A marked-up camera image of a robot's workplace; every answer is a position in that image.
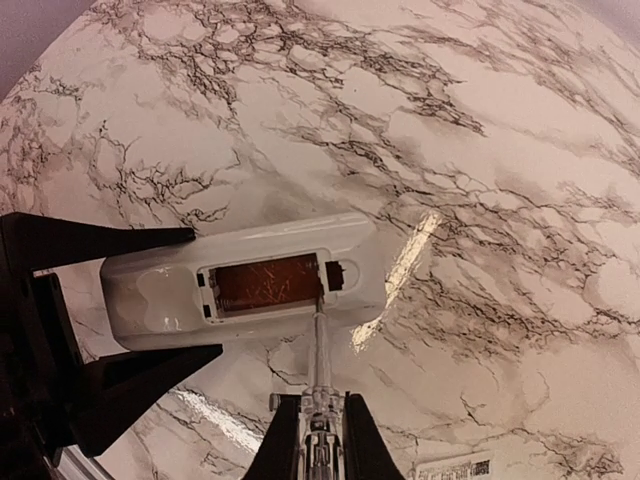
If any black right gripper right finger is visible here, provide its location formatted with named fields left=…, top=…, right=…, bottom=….
left=344, top=393, right=404, bottom=480

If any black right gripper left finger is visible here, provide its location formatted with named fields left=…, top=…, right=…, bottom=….
left=243, top=397, right=300, bottom=480

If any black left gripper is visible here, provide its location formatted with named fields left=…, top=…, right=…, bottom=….
left=1, top=212, right=223, bottom=479

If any silver metal pick tool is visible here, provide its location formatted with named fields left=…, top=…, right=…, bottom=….
left=298, top=298, right=341, bottom=480

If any white battery cover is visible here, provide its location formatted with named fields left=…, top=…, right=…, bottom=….
left=413, top=451, right=493, bottom=480

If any white remote control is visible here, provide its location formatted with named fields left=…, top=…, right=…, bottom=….
left=100, top=213, right=386, bottom=351

